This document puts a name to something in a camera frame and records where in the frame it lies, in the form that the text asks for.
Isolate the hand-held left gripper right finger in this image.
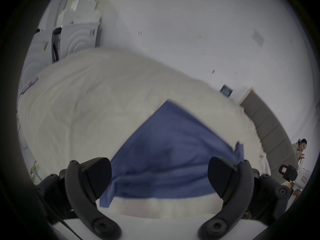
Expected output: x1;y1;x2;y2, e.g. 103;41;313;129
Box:
198;156;292;240

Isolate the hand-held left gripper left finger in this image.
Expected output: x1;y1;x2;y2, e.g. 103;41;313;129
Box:
36;156;122;240

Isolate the black device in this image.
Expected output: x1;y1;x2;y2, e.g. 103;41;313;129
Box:
278;164;298;182

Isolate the grey padded headboard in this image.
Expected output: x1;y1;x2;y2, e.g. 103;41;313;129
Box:
239;89;300;184

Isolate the blue shirt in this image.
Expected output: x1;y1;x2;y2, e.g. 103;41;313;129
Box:
99;99;244;208

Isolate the bed with beige sheet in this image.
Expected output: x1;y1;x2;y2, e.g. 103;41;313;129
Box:
17;48;272;220

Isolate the stack of pale cartons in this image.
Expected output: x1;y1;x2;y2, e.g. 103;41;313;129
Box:
56;0;101;25

